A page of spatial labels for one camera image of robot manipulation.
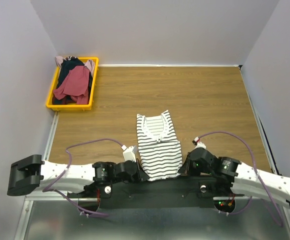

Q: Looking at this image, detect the dark navy tank top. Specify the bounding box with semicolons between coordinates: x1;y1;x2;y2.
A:
52;58;93;104

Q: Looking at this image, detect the maroon tank top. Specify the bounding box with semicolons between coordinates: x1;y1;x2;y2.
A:
52;65;92;105

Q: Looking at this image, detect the aluminium extrusion frame rail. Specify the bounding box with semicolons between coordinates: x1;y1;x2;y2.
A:
14;111;59;240

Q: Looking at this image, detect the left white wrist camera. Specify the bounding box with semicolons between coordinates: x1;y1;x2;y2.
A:
121;145;138;162

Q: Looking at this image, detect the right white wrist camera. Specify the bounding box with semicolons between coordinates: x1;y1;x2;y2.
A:
192;136;206;149

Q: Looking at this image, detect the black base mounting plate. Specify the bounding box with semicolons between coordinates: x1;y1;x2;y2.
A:
67;174;255;210

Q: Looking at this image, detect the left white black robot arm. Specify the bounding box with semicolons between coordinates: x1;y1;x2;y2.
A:
7;154;149;197

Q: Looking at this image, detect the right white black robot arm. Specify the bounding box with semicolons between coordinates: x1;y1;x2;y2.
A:
178;147;290;209

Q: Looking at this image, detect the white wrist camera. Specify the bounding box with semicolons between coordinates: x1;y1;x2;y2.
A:
121;145;138;162
192;136;206;149

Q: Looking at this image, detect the yellow plastic bin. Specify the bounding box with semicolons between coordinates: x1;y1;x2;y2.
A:
46;57;99;111

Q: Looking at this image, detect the pale pink tank top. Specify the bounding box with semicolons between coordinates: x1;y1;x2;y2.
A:
55;56;95;76

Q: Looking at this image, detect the black white striped tank top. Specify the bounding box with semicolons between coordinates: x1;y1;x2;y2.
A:
136;110;183;182

